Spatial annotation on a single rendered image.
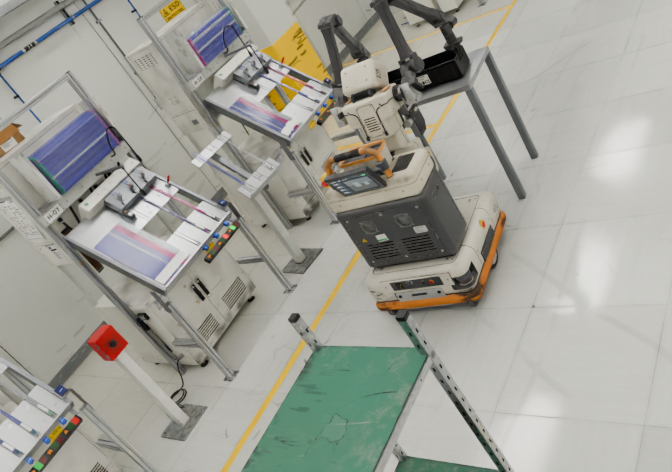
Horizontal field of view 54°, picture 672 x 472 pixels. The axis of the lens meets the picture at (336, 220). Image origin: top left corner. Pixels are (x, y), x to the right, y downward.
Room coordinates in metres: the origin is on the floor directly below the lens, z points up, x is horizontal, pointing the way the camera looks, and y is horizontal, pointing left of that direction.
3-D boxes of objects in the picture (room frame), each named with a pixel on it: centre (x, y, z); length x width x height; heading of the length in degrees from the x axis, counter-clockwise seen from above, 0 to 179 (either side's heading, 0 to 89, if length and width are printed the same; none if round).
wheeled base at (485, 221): (3.09, -0.36, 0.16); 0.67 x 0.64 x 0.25; 138
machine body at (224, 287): (4.14, 1.20, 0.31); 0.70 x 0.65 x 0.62; 133
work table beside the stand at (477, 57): (3.66, -0.88, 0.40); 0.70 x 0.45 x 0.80; 48
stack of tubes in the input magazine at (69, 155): (4.09, 1.08, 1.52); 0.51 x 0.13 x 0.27; 133
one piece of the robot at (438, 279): (2.83, -0.16, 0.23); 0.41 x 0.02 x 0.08; 48
